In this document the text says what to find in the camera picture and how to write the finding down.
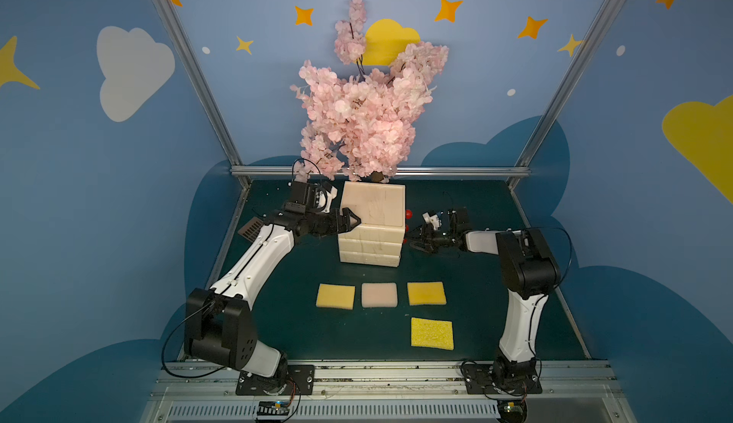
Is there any pale yellow foam sponge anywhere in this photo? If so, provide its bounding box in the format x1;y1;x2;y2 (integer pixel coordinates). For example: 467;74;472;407
316;284;356;310

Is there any pink cherry blossom tree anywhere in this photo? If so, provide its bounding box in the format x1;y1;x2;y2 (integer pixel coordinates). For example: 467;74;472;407
291;0;450;182

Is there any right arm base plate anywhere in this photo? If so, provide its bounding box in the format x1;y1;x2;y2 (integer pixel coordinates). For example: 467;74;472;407
458;361;543;397

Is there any left aluminium frame post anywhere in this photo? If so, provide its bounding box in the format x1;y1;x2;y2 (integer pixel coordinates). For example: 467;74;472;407
152;0;242;165

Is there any rear aluminium frame bar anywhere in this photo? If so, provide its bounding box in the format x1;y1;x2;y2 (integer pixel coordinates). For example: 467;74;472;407
230;165;531;179

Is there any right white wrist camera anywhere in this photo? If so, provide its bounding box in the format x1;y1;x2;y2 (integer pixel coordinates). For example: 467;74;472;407
422;212;442;231

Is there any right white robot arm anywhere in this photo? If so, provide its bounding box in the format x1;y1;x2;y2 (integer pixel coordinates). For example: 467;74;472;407
408;208;574;397

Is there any white three-drawer cabinet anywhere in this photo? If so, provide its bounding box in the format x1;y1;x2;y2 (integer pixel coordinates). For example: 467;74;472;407
338;182;406;268

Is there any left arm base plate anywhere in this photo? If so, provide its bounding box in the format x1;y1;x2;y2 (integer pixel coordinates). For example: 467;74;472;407
235;365;315;396

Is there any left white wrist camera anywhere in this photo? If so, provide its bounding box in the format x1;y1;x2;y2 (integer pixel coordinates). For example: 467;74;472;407
316;182;338;214

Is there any pink sponge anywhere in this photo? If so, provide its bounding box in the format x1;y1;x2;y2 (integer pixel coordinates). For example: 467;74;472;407
361;283;398;308

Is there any green circuit board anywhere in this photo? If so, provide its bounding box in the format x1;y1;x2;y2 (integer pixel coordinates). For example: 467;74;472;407
255;400;291;420

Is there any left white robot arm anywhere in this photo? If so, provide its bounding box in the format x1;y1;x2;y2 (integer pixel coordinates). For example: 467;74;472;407
176;170;362;394

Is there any bright yellow porous sponge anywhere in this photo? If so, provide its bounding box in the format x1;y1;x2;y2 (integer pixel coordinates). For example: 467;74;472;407
410;317;454;350

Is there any right aluminium frame post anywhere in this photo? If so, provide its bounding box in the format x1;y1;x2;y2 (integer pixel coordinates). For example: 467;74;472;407
515;0;626;172

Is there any aluminium mounting rail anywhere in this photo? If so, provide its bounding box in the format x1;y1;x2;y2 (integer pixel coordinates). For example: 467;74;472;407
141;360;636;422

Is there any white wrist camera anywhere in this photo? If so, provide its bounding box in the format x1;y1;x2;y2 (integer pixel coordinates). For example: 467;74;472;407
422;212;442;231
316;182;338;214

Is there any aluminium frame post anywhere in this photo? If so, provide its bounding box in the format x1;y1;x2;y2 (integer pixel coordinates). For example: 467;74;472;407
152;0;242;165
515;0;626;172

